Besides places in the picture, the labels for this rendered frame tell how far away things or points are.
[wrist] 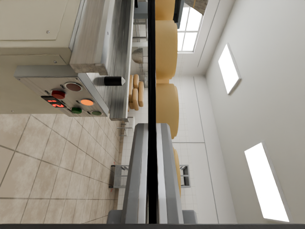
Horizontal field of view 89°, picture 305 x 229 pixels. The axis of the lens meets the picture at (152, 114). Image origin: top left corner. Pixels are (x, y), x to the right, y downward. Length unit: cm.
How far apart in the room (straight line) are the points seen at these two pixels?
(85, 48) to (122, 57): 38
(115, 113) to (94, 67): 28
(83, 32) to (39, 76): 13
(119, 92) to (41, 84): 28
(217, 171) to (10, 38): 479
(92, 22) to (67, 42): 8
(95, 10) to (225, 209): 476
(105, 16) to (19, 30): 17
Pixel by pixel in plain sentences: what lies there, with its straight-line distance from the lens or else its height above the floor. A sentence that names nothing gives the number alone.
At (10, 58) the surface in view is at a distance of 45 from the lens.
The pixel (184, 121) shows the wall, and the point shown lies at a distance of 513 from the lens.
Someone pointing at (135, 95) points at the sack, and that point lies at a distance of 438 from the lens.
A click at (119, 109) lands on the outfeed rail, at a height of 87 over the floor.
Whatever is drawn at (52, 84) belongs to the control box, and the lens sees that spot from 43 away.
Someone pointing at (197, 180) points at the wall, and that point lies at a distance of 468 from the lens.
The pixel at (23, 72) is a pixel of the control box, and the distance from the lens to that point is 44.
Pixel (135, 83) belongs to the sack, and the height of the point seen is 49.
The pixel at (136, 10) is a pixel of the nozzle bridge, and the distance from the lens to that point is 128.
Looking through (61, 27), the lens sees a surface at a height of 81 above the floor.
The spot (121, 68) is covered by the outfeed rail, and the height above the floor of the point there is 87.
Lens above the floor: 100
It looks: level
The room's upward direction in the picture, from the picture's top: 90 degrees clockwise
